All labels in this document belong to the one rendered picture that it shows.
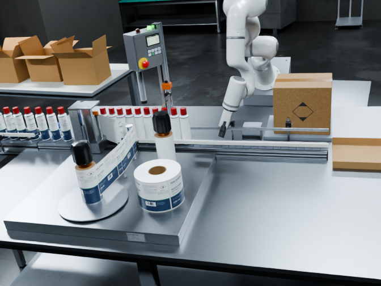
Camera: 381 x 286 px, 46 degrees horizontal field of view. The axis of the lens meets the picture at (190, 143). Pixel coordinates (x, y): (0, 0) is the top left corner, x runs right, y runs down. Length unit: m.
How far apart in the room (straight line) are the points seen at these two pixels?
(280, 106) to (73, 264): 1.50
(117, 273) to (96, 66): 1.94
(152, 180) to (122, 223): 0.22
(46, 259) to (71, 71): 1.78
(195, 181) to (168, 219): 0.30
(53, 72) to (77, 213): 2.46
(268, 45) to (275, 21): 5.76
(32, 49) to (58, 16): 3.00
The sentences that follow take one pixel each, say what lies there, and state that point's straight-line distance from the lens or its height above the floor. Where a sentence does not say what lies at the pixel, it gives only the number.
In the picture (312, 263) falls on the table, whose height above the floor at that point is 0.83.
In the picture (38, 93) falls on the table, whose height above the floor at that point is 0.73.
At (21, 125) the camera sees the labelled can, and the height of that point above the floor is 0.98.
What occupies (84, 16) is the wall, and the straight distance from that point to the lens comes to 8.00.
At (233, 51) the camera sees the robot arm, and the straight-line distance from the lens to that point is 2.19.
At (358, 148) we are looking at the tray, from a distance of 2.43.
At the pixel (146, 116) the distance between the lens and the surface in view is 2.42.
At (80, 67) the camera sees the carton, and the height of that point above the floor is 0.94.
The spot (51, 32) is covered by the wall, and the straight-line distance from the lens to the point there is 7.31.
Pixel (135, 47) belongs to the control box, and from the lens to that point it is 2.32.
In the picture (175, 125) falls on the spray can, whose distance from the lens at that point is 2.37.
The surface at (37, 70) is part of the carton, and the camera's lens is 4.39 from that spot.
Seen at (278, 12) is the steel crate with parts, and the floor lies 0.38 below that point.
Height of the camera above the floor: 1.94
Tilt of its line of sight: 26 degrees down
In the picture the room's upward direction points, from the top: 7 degrees counter-clockwise
